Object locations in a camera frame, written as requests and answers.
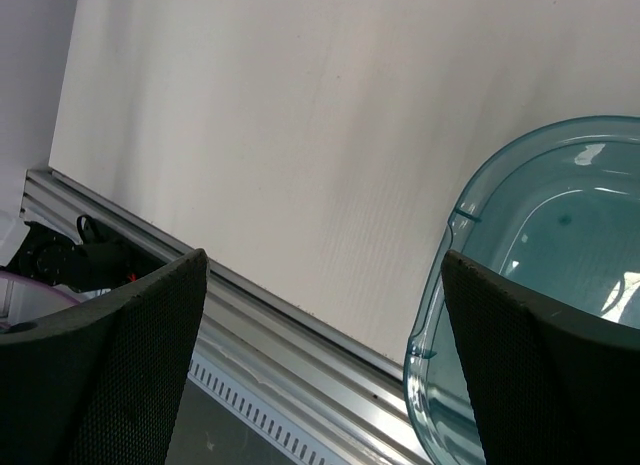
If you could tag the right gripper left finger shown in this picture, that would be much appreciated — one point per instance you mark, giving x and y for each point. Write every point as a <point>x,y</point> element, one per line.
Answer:
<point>101,382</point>

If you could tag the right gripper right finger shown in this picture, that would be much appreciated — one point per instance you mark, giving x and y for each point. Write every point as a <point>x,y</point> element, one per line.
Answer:
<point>548,383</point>

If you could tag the teal plastic tray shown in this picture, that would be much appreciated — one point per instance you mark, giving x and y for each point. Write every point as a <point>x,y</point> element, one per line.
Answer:
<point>557,211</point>

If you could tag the white slotted cable duct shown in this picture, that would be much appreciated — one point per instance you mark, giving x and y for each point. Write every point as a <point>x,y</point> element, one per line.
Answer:
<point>263,419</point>

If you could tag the aluminium rail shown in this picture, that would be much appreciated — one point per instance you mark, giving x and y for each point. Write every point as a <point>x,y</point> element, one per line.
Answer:
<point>339,391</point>

